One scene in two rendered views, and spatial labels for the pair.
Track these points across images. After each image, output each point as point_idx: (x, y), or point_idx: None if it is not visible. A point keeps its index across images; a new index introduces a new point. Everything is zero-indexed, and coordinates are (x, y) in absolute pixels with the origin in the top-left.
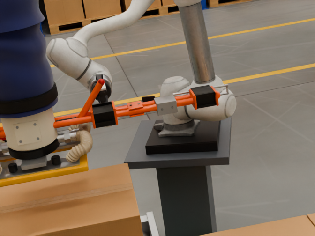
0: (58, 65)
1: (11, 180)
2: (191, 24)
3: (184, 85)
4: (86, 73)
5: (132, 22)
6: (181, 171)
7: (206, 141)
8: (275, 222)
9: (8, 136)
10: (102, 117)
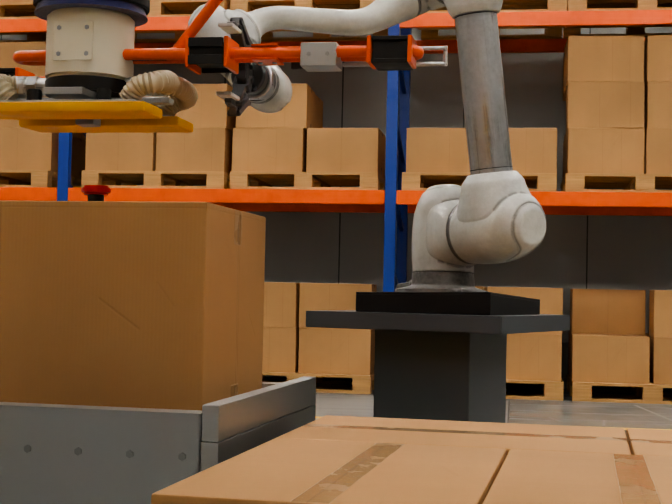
0: None
1: (18, 103)
2: (470, 48)
3: (458, 194)
4: None
5: (362, 27)
6: (420, 368)
7: (470, 292)
8: (549, 425)
9: (47, 52)
10: (201, 45)
